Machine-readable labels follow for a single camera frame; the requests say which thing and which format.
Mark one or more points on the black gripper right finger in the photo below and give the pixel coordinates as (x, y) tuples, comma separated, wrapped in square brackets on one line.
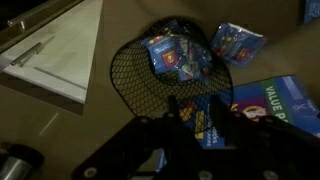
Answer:
[(220, 108)]

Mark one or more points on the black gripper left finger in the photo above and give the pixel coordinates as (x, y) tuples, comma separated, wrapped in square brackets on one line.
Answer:
[(172, 106)]

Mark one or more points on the blue snack sachet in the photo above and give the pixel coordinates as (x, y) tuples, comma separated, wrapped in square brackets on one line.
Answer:
[(312, 10), (196, 63), (163, 55), (236, 45), (173, 26)]

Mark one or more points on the blue value pack box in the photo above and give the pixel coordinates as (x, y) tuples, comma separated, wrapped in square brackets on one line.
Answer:
[(283, 100)]

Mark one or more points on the steel electric kettle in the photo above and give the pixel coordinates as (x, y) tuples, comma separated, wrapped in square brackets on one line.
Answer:
[(13, 166)]

